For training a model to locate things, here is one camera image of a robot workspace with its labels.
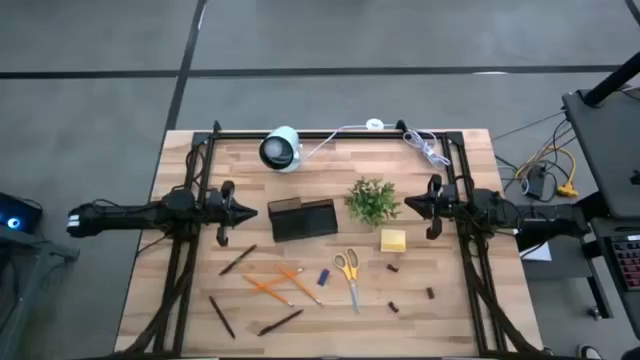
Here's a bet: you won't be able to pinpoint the person's shoe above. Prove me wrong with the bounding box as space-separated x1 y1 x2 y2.
577 343 605 360

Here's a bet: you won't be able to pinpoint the yellow handled scissors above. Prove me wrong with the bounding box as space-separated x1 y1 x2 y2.
332 247 362 315

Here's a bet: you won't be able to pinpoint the yellow sticky note pad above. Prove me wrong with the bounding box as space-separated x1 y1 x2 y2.
379 228 408 254

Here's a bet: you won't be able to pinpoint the black side desk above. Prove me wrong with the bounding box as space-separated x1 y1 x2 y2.
561 87 640 220

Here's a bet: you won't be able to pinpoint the white desk lamp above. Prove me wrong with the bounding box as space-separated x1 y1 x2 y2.
257 125 303 175

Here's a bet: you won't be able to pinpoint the computer tower blue light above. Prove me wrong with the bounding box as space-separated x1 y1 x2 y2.
0 191 44 236

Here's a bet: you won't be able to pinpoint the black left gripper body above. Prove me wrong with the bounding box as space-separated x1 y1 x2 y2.
205 179 239 248

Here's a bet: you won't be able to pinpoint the white lamp cable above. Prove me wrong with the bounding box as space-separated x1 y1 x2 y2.
298 122 453 170

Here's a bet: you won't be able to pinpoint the potted green plant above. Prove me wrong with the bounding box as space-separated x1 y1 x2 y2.
343 176 403 230

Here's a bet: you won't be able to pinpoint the black power adapter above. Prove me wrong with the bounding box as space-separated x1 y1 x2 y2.
524 163 550 200

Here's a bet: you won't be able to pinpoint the black monitor pole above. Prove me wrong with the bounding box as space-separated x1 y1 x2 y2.
582 49 640 108

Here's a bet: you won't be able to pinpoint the white paper sheet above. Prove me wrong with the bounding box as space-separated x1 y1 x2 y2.
518 241 553 263

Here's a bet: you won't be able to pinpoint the backlit keyboard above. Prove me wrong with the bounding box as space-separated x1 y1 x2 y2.
608 233 640 294

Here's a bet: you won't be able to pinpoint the grey metal floor stand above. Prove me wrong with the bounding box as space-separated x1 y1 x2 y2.
0 233 81 360

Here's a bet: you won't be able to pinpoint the black aluminium table frame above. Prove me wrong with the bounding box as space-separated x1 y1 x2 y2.
113 118 551 360

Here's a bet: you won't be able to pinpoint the black rolling desk base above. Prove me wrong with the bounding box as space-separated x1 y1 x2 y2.
517 199 640 341

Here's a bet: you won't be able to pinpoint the black mesh desk organizer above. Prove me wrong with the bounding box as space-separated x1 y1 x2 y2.
266 197 340 244

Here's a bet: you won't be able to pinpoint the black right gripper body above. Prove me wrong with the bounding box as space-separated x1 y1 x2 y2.
425 173 460 241

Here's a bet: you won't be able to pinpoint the black pen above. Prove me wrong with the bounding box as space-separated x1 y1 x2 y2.
256 308 305 338
207 295 237 341
218 243 259 278

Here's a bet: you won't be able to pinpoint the yellow extension cable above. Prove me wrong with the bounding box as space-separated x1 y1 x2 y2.
514 143 580 199

